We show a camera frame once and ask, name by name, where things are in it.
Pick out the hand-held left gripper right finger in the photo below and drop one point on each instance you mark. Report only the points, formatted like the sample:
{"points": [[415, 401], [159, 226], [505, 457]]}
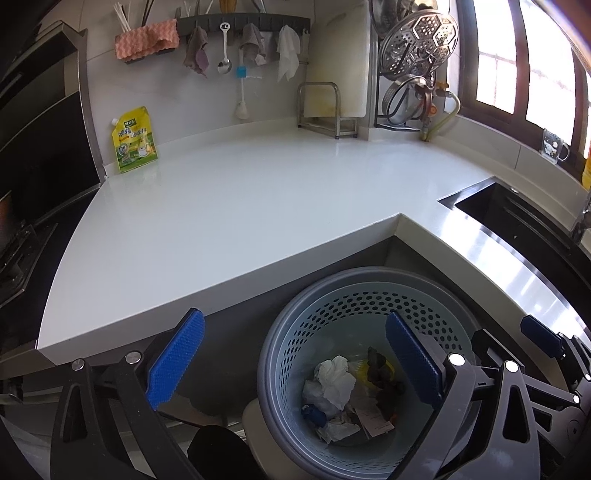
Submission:
{"points": [[413, 357]]}

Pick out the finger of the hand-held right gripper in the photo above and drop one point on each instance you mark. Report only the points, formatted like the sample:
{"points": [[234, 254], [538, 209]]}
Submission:
{"points": [[485, 344], [540, 331]]}

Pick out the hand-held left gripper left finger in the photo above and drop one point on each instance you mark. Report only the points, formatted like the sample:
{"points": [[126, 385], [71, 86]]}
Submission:
{"points": [[178, 357]]}

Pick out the dark grey cloth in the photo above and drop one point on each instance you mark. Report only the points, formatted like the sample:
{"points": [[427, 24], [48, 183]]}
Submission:
{"points": [[378, 369]]}

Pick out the white tissue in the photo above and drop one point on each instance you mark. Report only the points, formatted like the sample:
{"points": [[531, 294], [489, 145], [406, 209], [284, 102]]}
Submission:
{"points": [[334, 378]]}

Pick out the grey perforated waste basket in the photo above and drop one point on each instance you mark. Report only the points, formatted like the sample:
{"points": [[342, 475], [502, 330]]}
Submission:
{"points": [[323, 318]]}

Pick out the clear plastic bag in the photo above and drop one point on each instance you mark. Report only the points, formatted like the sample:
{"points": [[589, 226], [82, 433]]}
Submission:
{"points": [[316, 392]]}

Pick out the white wrapper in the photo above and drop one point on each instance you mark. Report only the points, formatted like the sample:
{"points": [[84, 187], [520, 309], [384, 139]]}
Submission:
{"points": [[337, 429]]}

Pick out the blue wrapper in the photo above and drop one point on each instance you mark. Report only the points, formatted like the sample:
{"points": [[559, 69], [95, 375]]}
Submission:
{"points": [[314, 415]]}

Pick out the beige stool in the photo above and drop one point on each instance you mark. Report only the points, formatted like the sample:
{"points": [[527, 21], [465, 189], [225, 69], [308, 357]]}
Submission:
{"points": [[254, 424]]}

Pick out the black rounded object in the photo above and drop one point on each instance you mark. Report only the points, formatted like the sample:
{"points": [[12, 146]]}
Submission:
{"points": [[217, 454]]}

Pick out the black kitchen sink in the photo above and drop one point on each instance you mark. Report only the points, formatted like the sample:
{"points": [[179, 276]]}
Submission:
{"points": [[517, 217]]}

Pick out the yellow bottle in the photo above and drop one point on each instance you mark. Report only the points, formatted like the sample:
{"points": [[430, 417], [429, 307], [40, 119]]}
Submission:
{"points": [[587, 170]]}

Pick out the clear mug with cartoon print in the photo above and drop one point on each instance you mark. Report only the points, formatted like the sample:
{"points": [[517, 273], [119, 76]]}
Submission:
{"points": [[551, 145]]}

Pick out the yellow green spout pouch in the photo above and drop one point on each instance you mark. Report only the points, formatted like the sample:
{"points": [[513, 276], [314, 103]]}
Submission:
{"points": [[134, 143]]}

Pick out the metal cutting board stand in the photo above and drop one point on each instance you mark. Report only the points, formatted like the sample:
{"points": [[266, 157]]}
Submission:
{"points": [[344, 127]]}

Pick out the dark framed window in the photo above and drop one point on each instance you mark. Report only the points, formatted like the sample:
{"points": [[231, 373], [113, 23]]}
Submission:
{"points": [[498, 46]]}

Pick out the blue white bottle brush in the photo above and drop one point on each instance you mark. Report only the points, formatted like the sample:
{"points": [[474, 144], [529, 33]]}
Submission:
{"points": [[241, 72]]}

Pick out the metal spoon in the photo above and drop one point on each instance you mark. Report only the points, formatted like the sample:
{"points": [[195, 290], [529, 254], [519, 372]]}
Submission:
{"points": [[224, 67]]}

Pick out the grey purple rag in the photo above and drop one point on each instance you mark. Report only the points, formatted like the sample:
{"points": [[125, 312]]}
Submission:
{"points": [[196, 55]]}

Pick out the folding metal steamer basket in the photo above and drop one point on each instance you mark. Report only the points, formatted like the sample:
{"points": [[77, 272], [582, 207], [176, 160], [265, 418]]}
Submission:
{"points": [[415, 41]]}

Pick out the white cutting board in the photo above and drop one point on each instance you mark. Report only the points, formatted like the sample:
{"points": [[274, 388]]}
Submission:
{"points": [[339, 55]]}

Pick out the pink wavy dish cloth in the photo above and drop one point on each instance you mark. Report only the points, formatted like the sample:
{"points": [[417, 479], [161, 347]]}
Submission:
{"points": [[143, 39]]}

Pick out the white dish cloth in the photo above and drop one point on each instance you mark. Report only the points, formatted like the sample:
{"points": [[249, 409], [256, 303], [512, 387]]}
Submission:
{"points": [[288, 55]]}

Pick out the grey dish cloth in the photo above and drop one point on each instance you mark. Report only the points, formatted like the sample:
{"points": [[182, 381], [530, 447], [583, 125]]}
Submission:
{"points": [[253, 44]]}

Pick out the bundle of chopsticks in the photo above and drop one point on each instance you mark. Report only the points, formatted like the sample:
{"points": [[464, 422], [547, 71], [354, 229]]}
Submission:
{"points": [[127, 18]]}

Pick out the wooden utensil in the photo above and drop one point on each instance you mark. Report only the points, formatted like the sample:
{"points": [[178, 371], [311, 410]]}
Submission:
{"points": [[226, 5]]}

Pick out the dark wall hook rail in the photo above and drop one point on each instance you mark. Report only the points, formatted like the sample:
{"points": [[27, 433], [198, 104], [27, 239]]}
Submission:
{"points": [[268, 22]]}

